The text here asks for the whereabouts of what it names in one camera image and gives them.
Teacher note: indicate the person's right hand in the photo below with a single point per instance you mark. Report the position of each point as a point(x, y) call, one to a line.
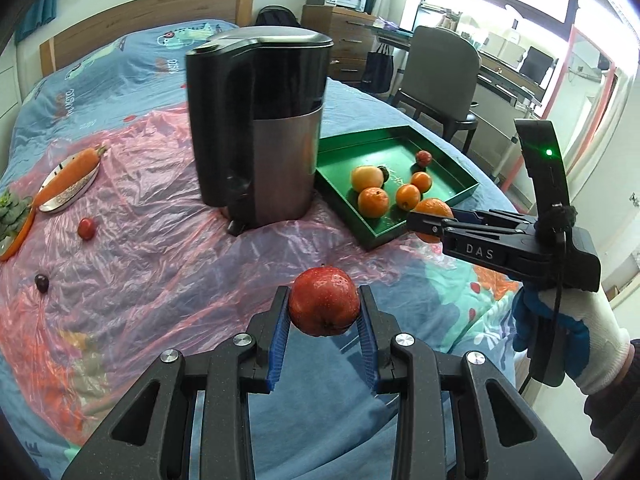
point(595, 325)

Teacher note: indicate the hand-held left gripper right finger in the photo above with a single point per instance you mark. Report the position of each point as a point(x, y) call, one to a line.
point(367, 340)

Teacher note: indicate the black backpack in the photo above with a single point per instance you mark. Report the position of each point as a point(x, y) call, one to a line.
point(277, 16)

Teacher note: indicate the patterned oval plate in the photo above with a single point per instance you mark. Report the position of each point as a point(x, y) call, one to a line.
point(65, 197)

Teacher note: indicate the white box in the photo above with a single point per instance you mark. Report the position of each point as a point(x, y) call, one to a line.
point(502, 47)

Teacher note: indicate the black tote bag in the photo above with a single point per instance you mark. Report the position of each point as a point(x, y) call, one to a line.
point(377, 67)

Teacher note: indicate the green tray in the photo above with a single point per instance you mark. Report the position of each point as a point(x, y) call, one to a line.
point(450, 180)

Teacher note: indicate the bok choy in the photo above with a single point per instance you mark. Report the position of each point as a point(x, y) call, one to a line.
point(12, 212)

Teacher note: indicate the pink plastic sheet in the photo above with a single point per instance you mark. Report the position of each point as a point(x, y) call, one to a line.
point(150, 260)

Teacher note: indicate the orange oval dish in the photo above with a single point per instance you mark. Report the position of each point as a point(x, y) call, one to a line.
point(20, 240)

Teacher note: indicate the black monitor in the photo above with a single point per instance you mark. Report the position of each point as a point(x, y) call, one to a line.
point(537, 62)

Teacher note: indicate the dark grey chair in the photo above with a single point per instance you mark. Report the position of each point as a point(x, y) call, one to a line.
point(440, 75)

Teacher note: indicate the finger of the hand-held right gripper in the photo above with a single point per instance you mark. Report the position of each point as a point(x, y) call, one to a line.
point(470, 216)
point(427, 225)

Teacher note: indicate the dark purple plum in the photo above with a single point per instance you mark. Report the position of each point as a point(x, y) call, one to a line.
point(42, 283)
point(386, 174)

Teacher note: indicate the carrot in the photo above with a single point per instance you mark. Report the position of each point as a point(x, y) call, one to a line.
point(75, 167)

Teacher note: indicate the wooden headboard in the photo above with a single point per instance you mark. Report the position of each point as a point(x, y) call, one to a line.
point(150, 10)

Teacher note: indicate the wooden cabinet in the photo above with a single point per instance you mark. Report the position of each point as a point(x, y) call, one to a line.
point(345, 35)

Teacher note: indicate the black steel electric kettle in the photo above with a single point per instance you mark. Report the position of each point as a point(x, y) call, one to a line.
point(260, 110)

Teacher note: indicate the blue printed bedsheet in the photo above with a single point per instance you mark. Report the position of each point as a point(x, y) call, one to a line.
point(125, 60)

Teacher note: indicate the glass-topped desk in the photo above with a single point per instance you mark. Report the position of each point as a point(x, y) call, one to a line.
point(505, 82)

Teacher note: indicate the orange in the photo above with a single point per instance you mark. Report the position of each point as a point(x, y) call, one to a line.
point(434, 207)
point(374, 201)
point(421, 181)
point(407, 196)

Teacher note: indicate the red apple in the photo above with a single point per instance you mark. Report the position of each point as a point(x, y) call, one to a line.
point(86, 228)
point(423, 158)
point(324, 300)

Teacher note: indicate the yellow grapefruit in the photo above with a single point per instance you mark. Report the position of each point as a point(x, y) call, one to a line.
point(364, 177)

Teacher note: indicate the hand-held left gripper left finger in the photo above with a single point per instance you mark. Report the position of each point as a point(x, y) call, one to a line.
point(279, 340)

